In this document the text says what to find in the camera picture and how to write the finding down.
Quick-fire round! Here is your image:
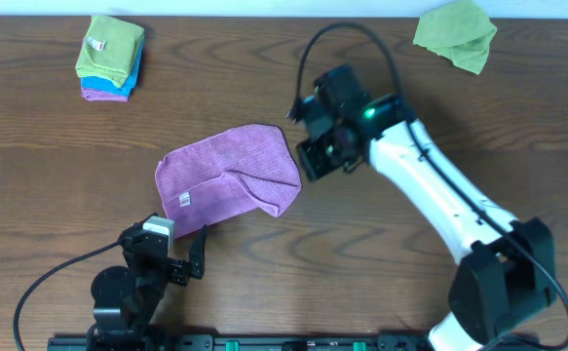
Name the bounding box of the purple microfiber cloth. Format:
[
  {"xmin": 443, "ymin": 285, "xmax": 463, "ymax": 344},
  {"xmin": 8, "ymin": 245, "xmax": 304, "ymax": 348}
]
[{"xmin": 155, "ymin": 124, "xmax": 302, "ymax": 238}]

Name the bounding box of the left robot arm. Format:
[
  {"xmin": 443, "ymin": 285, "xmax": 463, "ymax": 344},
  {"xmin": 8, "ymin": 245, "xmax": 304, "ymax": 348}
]
[{"xmin": 86, "ymin": 222, "xmax": 207, "ymax": 350}]

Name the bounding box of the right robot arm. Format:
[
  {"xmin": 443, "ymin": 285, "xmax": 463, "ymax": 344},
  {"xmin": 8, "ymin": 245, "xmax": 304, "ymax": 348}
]
[{"xmin": 289, "ymin": 93, "xmax": 560, "ymax": 350}]

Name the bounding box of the folded purple cloth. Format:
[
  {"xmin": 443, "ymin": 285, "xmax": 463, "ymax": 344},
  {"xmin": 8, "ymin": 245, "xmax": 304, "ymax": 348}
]
[{"xmin": 81, "ymin": 87, "xmax": 129, "ymax": 102}]

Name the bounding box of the crumpled green cloth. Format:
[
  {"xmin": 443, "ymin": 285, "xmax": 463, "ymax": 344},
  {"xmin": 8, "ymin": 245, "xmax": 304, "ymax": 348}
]
[{"xmin": 413, "ymin": 0, "xmax": 497, "ymax": 75}]

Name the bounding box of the folded blue cloth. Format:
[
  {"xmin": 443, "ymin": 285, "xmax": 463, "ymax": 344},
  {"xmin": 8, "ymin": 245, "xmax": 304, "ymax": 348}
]
[{"xmin": 81, "ymin": 41, "xmax": 144, "ymax": 97}]

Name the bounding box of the folded green cloth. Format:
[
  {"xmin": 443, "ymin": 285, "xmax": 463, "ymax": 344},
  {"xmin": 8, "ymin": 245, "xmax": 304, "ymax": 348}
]
[{"xmin": 75, "ymin": 15, "xmax": 144, "ymax": 88}]

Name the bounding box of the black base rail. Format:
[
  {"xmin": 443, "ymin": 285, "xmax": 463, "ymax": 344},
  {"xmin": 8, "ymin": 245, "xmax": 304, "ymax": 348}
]
[{"xmin": 46, "ymin": 332, "xmax": 542, "ymax": 351}]

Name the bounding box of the left black cable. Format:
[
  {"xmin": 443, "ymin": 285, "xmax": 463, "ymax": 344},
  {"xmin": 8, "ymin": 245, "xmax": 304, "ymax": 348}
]
[{"xmin": 12, "ymin": 240, "xmax": 125, "ymax": 351}]

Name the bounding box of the black cable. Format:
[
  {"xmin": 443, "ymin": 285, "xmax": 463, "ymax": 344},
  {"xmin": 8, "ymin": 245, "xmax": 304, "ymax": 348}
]
[
  {"xmin": 12, "ymin": 240, "xmax": 125, "ymax": 351},
  {"xmin": 285, "ymin": 21, "xmax": 568, "ymax": 351}
]

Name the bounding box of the right black cable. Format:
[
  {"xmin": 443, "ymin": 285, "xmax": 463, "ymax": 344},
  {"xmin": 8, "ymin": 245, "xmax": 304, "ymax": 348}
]
[{"xmin": 285, "ymin": 21, "xmax": 568, "ymax": 351}]

